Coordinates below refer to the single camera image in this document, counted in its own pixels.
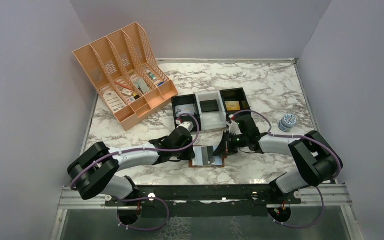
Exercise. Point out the white card in black bin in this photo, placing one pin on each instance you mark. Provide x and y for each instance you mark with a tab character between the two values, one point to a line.
185	109

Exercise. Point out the black bin right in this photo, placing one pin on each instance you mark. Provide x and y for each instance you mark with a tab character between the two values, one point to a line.
234	100

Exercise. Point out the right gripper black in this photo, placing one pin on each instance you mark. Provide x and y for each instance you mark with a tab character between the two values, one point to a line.
225	147

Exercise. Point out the white bin middle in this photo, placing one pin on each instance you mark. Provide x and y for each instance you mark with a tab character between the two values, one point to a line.
211	120

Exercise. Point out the gold card in black bin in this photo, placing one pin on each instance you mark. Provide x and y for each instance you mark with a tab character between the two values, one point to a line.
232	105

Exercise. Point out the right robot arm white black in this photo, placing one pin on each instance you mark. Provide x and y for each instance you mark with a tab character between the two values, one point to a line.
314	159

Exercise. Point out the brown leather card holder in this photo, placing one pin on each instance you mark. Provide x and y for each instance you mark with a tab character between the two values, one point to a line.
220	162

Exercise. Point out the black bin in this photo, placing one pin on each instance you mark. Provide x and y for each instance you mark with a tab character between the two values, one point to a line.
186	99
234	100

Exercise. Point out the grey card in holder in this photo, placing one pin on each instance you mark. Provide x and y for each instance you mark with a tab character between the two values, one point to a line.
206	157

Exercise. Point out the orange plastic file organizer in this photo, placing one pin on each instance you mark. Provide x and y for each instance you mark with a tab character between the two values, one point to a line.
124	71

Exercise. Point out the black object in white bin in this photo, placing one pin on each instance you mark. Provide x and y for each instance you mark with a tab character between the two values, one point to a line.
208	106

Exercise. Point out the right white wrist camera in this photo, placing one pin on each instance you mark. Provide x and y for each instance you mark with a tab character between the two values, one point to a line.
233	126

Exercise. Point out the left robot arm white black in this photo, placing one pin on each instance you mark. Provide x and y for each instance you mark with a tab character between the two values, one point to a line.
94	171

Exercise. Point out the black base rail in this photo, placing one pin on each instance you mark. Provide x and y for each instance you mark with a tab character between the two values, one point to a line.
159	201

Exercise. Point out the black bin left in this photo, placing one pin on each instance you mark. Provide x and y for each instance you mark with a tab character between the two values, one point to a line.
186	99

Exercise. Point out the blue white small jar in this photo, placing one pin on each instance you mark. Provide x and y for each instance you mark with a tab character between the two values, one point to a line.
287	122

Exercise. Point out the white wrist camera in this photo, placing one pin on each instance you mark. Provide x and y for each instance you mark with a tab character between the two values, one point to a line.
188	125
233	126

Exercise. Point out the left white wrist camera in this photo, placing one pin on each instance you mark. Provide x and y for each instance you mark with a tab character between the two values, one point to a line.
188	125

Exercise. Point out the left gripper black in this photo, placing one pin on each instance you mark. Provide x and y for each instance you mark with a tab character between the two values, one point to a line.
189	155

